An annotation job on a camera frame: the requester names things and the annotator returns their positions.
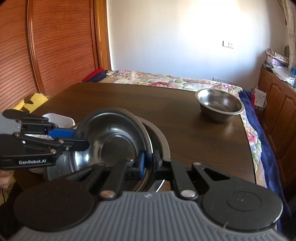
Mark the stack of papers and boxes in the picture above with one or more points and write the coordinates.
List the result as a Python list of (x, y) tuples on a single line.
[(274, 60)]

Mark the left hand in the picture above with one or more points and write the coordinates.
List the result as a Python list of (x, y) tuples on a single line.
[(7, 179)]

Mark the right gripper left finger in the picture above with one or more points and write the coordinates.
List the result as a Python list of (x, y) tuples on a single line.
[(132, 169)]

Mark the large steel bowl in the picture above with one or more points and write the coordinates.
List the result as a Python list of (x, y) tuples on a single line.
[(70, 162)]

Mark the blue blanket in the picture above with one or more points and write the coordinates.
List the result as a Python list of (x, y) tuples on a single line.
[(263, 154)]

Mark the red and navy clothes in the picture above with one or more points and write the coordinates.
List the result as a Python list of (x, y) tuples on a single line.
[(96, 76)]

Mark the floral square plate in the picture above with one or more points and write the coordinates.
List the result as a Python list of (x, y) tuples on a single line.
[(60, 120)]

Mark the yellow plush toy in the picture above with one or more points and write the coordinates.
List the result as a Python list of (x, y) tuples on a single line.
[(31, 102)]

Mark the white wall switch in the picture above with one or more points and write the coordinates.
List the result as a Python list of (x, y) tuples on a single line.
[(228, 44)]

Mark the wooden sideboard cabinet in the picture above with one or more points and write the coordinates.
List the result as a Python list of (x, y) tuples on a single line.
[(278, 123)]

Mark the wooden slatted wardrobe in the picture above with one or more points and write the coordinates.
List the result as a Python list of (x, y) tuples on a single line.
[(47, 46)]

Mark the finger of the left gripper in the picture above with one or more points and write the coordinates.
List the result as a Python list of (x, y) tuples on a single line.
[(49, 129), (59, 144)]

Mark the patterned curtain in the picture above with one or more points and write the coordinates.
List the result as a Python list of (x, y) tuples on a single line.
[(289, 9)]

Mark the floral bed quilt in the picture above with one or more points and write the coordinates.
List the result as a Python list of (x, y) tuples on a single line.
[(168, 81)]

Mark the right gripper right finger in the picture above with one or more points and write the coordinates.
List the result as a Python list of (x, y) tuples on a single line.
[(176, 173)]

